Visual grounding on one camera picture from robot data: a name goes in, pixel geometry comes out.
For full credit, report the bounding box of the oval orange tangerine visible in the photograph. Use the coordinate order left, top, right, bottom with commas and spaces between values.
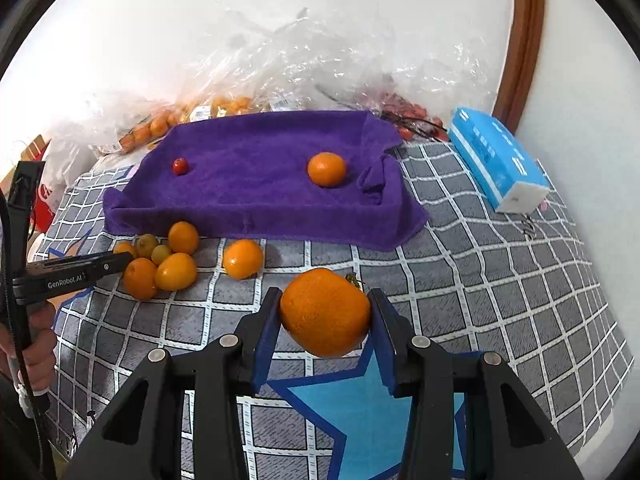
154, 252, 199, 291

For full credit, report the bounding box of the clear bag of cherry tomatoes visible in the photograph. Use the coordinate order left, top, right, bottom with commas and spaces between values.
320, 25, 496, 143

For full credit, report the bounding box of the purple towel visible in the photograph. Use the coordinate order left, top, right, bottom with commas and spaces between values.
102, 109, 431, 252

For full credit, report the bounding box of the grey checked blanket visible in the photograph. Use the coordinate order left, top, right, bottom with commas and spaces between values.
32, 137, 636, 480

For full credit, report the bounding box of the thin black cord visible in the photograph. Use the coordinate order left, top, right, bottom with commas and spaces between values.
320, 85, 451, 138

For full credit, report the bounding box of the blue tissue pack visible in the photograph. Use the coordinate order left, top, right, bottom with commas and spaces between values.
446, 106, 551, 213

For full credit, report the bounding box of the large orange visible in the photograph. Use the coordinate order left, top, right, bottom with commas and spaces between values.
279, 267, 372, 359

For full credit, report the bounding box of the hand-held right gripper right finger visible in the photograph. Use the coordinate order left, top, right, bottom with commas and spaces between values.
369, 288, 586, 480

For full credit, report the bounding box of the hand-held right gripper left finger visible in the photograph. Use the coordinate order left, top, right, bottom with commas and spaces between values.
64, 287, 284, 480

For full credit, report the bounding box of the person's left hand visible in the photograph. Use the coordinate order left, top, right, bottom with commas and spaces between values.
0, 300, 58, 387

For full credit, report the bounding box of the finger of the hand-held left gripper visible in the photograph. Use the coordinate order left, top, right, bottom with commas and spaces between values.
25, 252, 135, 281

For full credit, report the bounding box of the white plastic bag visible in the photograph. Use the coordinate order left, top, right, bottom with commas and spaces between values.
42, 130, 101, 196

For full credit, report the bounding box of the clear bag of tangerines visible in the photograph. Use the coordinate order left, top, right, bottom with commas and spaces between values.
47, 87, 186, 158

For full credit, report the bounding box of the clear bag of kumquats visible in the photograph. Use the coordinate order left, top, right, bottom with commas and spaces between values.
177, 30, 281, 123

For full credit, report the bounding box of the red paper bag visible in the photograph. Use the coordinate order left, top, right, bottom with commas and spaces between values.
0, 134, 66, 233

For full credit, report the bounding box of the brown wooden door frame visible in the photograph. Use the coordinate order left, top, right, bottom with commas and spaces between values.
492, 0, 547, 133

